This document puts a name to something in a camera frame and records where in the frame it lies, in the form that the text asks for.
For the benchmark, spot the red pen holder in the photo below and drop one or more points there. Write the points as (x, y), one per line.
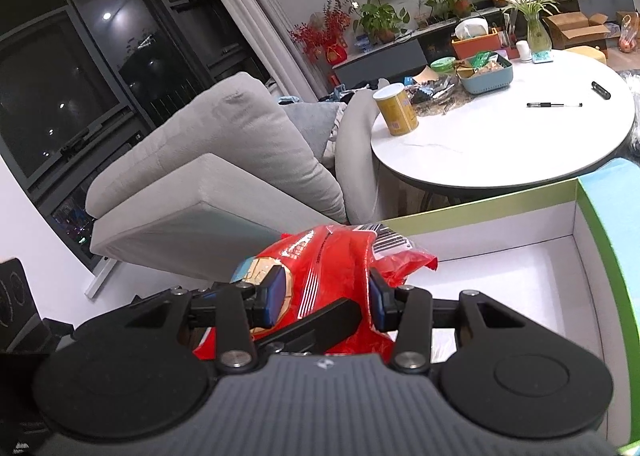
(509, 49)

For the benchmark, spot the yellow round stool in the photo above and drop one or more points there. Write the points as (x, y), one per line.
(585, 54)

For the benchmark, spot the pile of snack wrappers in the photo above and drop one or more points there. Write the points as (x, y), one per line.
(435, 93)

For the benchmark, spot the green-edged white box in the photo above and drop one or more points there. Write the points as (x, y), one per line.
(500, 276)

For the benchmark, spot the orange tissue box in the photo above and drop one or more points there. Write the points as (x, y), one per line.
(475, 48)

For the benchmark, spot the small teal box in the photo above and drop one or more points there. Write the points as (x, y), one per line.
(541, 57)

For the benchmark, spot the grey sofa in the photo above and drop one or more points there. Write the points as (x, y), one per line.
(225, 145)

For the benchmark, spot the white curtain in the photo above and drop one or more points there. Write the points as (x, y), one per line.
(250, 0)

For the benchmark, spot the clear bag of fruit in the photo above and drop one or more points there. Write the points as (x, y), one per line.
(630, 38)

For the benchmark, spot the dark window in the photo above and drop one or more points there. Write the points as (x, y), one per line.
(75, 85)

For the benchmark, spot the grey rounded chair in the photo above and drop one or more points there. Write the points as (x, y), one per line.
(352, 150)

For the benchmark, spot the glass vase with plant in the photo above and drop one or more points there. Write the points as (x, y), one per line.
(537, 38)

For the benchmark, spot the green bowl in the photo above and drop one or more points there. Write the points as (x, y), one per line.
(442, 66)

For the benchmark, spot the grey television cabinet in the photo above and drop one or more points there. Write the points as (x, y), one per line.
(380, 60)

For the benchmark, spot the blue basket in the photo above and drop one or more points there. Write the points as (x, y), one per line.
(487, 83)

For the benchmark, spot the dark object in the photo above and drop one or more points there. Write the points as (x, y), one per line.
(15, 301)

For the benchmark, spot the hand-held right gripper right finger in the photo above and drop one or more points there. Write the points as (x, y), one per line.
(377, 303)

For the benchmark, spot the yellow can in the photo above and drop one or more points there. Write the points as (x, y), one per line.
(397, 113)

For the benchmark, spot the small white cylinder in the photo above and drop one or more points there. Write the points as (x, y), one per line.
(523, 51)

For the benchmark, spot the open cardboard box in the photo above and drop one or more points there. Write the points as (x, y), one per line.
(570, 30)

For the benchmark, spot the blue-grey pillow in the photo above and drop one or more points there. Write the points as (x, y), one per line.
(315, 128)

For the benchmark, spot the red snack packet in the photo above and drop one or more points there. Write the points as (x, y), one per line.
(330, 266)

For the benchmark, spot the red berry plant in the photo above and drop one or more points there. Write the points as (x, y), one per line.
(332, 53)

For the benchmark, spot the black pen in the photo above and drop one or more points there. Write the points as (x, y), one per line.
(550, 105)

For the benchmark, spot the white round table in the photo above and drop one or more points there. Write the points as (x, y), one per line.
(500, 145)

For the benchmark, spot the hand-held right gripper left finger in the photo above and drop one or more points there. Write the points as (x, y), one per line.
(274, 298)

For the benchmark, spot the small black marker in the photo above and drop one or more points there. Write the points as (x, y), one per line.
(601, 90)

